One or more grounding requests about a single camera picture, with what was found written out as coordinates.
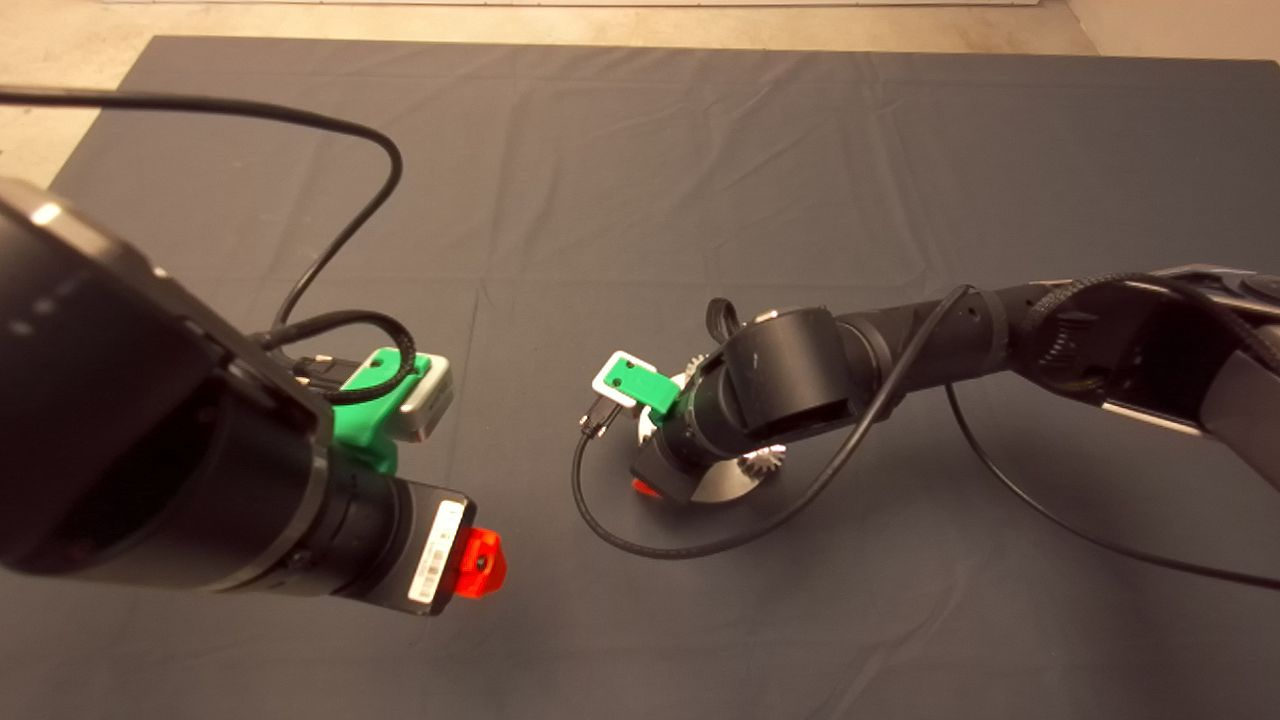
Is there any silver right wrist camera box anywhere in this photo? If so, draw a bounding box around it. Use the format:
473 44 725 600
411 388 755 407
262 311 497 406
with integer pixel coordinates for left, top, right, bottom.
592 350 656 409

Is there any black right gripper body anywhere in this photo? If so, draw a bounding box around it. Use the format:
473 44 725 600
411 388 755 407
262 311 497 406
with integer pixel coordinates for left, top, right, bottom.
632 436 713 506

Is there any braided black left arm cable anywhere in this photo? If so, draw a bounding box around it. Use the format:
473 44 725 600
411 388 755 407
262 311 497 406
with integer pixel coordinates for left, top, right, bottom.
255 310 416 406

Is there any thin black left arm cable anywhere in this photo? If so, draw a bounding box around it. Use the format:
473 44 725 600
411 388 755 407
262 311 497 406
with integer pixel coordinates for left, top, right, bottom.
0 88 404 346

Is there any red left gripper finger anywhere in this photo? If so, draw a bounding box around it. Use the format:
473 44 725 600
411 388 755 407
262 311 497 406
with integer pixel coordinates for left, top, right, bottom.
458 527 508 599

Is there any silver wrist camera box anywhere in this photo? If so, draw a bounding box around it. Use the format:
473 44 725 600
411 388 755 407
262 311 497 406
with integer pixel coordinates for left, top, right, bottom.
398 355 456 443
592 350 656 409

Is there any round metal plate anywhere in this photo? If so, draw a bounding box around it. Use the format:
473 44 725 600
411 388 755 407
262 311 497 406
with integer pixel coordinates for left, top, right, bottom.
637 372 777 504

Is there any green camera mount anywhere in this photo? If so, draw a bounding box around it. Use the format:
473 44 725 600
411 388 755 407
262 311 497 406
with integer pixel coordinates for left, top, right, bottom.
605 358 686 419
330 347 433 476

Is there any braided black arm cable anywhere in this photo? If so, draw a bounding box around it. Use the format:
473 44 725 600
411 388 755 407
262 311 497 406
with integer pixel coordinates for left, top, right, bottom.
255 310 416 406
1020 268 1280 361

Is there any green left camera mount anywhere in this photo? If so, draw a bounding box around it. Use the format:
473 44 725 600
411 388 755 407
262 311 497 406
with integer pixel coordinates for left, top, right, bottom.
330 347 433 476

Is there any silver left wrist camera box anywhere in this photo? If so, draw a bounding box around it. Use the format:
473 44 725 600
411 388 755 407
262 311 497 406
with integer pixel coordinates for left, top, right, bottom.
398 355 456 443

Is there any green right camera mount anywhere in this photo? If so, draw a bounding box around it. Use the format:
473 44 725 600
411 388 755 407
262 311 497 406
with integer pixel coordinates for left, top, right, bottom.
605 358 686 419

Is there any dark grey table cloth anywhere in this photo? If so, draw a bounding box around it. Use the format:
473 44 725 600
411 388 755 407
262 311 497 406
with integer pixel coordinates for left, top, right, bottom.
0 37 1280 720

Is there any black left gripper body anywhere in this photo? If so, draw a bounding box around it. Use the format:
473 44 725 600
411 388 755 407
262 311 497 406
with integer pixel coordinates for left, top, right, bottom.
378 477 477 616

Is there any braided black right arm cable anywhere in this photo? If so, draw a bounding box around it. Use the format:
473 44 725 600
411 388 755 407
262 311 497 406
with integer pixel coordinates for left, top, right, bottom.
1020 268 1280 361

